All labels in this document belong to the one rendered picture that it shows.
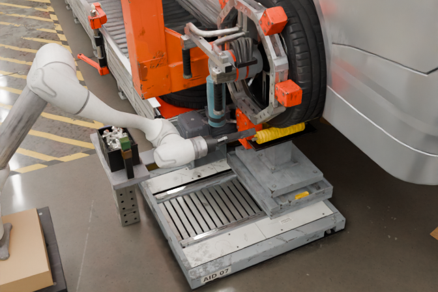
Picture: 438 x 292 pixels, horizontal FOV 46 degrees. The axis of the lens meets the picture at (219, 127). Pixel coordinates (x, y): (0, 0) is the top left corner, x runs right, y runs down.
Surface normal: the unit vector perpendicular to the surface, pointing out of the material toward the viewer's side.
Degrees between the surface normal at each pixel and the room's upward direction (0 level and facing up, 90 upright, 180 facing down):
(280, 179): 0
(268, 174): 0
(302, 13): 35
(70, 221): 0
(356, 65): 90
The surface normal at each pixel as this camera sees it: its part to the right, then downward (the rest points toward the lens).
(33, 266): 0.04, -0.79
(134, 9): 0.43, 0.51
